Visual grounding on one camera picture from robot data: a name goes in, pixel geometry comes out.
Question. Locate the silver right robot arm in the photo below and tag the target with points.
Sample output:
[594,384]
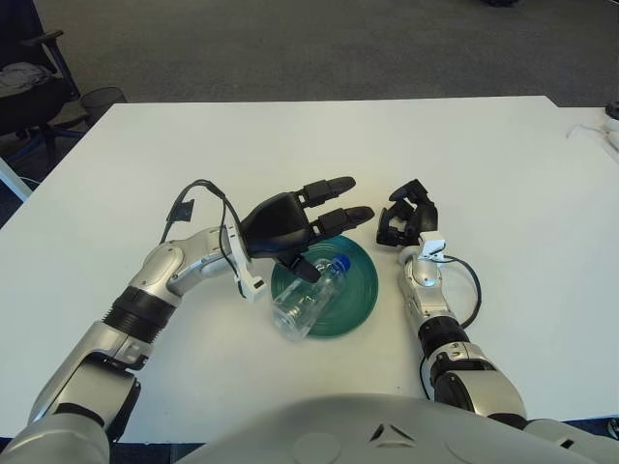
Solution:
[425,278]

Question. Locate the black office chair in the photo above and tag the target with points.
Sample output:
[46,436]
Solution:
[29,101]

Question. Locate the green round plate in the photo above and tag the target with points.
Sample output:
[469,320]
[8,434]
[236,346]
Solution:
[358,290]

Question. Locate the clear plastic bottle blue cap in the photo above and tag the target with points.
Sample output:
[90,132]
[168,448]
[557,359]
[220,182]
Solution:
[309,299]

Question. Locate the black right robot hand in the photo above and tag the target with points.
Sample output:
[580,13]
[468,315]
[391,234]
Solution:
[425,217]

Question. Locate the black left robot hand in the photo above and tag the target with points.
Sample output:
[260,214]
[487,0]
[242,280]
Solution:
[275,224]

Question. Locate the silver robot torso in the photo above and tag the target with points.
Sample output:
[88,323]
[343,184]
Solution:
[338,430]

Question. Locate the grey cloth on chair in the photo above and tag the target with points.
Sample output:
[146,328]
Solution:
[19,75]

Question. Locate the white slanted table leg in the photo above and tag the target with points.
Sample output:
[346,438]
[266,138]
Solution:
[12,176]

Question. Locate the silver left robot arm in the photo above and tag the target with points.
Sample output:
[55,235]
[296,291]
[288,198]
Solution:
[159,270]

